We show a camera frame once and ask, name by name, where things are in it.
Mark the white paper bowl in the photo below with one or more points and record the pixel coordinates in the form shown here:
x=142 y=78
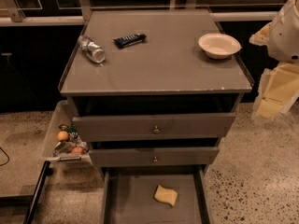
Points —
x=219 y=46

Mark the red apple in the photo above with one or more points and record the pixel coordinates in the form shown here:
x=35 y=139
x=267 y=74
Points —
x=77 y=150

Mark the green snack bag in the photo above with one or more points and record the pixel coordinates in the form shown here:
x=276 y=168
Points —
x=72 y=132

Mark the grey middle drawer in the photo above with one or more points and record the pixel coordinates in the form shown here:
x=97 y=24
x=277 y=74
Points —
x=133 y=157

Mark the grey drawer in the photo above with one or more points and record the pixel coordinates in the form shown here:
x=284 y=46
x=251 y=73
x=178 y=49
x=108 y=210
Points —
x=133 y=157
x=129 y=196
x=153 y=127

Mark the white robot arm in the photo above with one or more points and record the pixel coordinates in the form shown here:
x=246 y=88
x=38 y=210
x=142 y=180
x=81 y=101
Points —
x=281 y=36

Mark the clear plastic storage bin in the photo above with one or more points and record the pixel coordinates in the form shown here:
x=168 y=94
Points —
x=63 y=115

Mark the metal railing frame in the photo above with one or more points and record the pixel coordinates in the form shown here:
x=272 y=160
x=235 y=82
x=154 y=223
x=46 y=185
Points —
x=77 y=12

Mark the grey bottom drawer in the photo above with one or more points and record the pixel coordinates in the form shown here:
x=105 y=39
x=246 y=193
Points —
x=129 y=196

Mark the grey top drawer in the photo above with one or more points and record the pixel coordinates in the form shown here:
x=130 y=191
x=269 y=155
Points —
x=153 y=127

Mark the black metal bar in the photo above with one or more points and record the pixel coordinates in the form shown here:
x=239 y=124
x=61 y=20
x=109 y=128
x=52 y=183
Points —
x=45 y=171

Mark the grey drawer cabinet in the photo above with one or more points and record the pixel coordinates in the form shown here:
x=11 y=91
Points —
x=165 y=74

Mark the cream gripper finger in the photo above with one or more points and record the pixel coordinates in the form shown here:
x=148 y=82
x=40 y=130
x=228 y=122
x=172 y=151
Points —
x=278 y=90
x=261 y=38

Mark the yellow sponge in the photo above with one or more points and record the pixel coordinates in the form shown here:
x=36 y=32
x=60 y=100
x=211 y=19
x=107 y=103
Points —
x=164 y=195

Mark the dark blue snack bar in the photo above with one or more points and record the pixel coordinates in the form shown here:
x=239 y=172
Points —
x=125 y=41

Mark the orange fruit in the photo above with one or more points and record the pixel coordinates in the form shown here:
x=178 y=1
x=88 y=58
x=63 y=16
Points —
x=62 y=136

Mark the silver foil snack packet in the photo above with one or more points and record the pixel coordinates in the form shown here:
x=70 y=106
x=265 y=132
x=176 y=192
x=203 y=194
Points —
x=62 y=147

